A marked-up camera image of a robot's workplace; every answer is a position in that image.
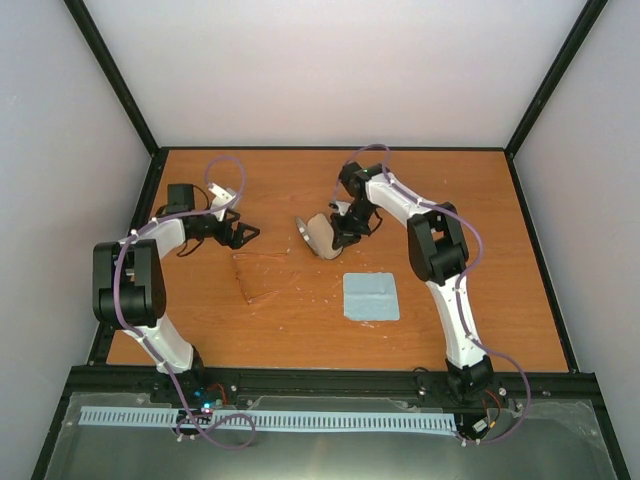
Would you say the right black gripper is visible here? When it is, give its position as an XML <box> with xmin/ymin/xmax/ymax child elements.
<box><xmin>330</xmin><ymin>200</ymin><xmax>376</xmax><ymax>251</ymax></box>

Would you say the brown fabric sunglasses pouch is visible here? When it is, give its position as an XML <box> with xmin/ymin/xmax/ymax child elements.
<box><xmin>295</xmin><ymin>213</ymin><xmax>343</xmax><ymax>260</ymax></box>

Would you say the light blue cleaning cloth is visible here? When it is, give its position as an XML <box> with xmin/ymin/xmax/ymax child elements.
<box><xmin>343</xmin><ymin>272</ymin><xmax>400</xmax><ymax>322</ymax></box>

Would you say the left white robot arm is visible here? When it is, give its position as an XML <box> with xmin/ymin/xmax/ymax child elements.
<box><xmin>92</xmin><ymin>183</ymin><xmax>260</xmax><ymax>403</ymax></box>

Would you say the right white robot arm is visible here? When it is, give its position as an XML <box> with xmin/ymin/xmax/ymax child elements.
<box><xmin>329</xmin><ymin>161</ymin><xmax>494</xmax><ymax>402</ymax></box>

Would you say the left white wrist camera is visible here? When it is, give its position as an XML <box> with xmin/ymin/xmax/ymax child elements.
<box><xmin>208</xmin><ymin>183</ymin><xmax>241</xmax><ymax>222</ymax></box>

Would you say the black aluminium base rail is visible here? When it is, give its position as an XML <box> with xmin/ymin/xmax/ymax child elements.
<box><xmin>67</xmin><ymin>364</ymin><xmax>601</xmax><ymax>407</ymax></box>

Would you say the light blue slotted cable duct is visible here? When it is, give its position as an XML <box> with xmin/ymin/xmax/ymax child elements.
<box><xmin>77</xmin><ymin>406</ymin><xmax>457</xmax><ymax>436</ymax></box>

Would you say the black left frame post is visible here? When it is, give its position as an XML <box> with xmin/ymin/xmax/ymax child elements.
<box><xmin>63</xmin><ymin>0</ymin><xmax>162</xmax><ymax>157</ymax></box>

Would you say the black frame post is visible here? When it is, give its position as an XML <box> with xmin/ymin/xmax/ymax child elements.
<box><xmin>63</xmin><ymin>0</ymin><xmax>162</xmax><ymax>157</ymax></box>
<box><xmin>504</xmin><ymin>0</ymin><xmax>609</xmax><ymax>157</ymax></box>

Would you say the black right frame post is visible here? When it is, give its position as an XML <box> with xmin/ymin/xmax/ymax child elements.
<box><xmin>504</xmin><ymin>0</ymin><xmax>609</xmax><ymax>157</ymax></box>

